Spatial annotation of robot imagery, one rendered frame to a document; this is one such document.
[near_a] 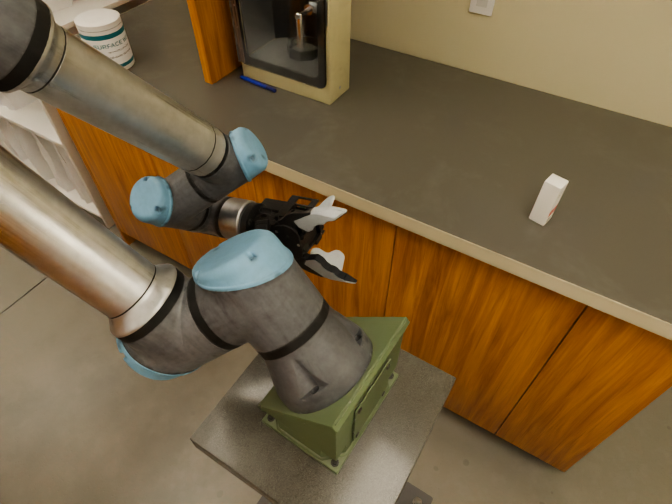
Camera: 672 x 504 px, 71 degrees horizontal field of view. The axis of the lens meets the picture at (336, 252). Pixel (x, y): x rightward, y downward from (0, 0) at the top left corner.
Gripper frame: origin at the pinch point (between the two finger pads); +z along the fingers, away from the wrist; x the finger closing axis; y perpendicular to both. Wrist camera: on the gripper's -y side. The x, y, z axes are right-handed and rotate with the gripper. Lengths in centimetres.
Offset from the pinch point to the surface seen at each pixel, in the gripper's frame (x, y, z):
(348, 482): 23.0, -24.6, 7.4
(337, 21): -12, 69, -32
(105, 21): -16, 57, -103
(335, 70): 1, 69, -35
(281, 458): 21.2, -25.7, -3.2
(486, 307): 44, 33, 17
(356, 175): 15.0, 40.7, -17.9
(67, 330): 91, 9, -144
